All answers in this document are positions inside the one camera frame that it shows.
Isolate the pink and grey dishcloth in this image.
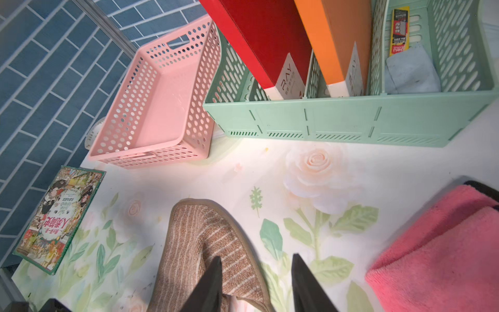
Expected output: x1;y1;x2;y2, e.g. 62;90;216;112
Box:
365;181;498;311

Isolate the orange folder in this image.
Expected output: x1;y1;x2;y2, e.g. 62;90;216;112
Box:
295;0;372;98

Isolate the yellow packet in organizer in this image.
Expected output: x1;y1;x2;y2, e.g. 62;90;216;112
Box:
389;6;410;57

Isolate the left illustrated picture book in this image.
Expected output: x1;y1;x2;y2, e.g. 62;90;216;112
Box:
13;166;106;275

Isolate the light blue cloth in organizer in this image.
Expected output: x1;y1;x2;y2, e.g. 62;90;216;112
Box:
385;43;442;94

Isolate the clear tape roll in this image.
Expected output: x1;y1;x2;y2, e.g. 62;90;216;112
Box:
84;117;106;150

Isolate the red folder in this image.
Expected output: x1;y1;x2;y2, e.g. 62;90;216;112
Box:
201;0;312;100

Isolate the brown striped dishcloth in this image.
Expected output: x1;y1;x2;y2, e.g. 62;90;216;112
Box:
148;198;274;311

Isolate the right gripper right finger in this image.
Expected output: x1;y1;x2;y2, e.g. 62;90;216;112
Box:
291;254;339;312

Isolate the pink plastic basket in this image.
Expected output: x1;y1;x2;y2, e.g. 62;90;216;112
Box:
88;15;222;169

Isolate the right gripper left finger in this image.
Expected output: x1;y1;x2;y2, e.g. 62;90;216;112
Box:
180;256;222;312

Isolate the green file organizer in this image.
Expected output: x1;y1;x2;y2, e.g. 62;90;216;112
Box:
204;1;498;147

